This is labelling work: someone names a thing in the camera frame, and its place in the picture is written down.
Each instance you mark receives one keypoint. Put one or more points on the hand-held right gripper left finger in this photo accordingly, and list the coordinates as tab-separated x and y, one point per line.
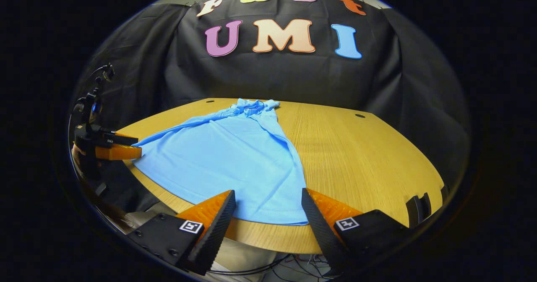
214	236

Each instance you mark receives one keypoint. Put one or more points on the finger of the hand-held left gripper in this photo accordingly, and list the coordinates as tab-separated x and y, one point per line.
123	139
117	152

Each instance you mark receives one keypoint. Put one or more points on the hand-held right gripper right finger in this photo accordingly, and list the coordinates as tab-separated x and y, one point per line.
321	236

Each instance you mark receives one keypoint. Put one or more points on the light blue T-shirt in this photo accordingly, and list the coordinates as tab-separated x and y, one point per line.
226	156

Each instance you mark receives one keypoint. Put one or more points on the person's light clothing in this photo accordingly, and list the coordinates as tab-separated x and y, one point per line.
247	254

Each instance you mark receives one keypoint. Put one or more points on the black backdrop cloth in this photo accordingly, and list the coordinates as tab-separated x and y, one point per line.
272	80

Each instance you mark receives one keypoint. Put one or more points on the black slotted bracket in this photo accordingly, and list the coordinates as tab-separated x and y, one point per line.
413	210

